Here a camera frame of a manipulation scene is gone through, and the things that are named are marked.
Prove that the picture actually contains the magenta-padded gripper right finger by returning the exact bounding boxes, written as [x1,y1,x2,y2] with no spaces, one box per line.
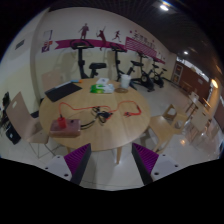
[131,142,181,186]

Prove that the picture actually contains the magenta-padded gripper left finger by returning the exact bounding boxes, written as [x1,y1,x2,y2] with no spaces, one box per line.
[43,143,92,186]

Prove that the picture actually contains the red charger block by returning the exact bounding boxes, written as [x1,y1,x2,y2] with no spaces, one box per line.
[57,115,68,131]

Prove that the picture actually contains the red charger cable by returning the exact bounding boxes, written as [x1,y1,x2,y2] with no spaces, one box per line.
[58,99,143,119]

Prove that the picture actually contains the pink power strip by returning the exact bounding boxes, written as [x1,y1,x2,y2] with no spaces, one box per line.
[49,118,82,138]

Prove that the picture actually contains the light wooden chair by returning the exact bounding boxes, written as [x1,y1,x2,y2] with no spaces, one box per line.
[146,103,189,153]
[41,70,64,93]
[5,91,54,158]

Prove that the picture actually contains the black bag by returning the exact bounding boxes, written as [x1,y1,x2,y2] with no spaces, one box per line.
[4,124,23,146]

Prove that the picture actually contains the black mouse pad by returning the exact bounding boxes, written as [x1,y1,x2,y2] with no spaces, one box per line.
[44,82,83,103]

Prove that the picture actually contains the brown round coaster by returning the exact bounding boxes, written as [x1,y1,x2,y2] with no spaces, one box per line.
[114,87,130,94]

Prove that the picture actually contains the green wet wipes pack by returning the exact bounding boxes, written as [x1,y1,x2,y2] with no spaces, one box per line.
[89,83,115,95]

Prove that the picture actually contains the white tissue box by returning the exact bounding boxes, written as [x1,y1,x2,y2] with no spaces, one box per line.
[95,77,110,86]

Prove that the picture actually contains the row of black exercise bikes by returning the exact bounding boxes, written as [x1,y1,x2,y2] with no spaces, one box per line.
[69,39,171,93]

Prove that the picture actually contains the ceiling lights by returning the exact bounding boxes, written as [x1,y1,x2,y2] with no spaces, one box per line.
[159,2,219,89]

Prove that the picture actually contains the black power strip cable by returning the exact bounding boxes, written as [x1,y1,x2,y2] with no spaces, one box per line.
[79,105,114,129]

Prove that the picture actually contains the wall poster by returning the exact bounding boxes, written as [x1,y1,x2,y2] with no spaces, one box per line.
[41,29,54,54]

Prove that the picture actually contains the magenta wall banner with figures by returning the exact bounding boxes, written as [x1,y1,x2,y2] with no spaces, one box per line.
[54,22,167,64]

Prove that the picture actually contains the wall air vent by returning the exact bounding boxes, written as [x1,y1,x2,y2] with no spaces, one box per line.
[14,39,26,50]

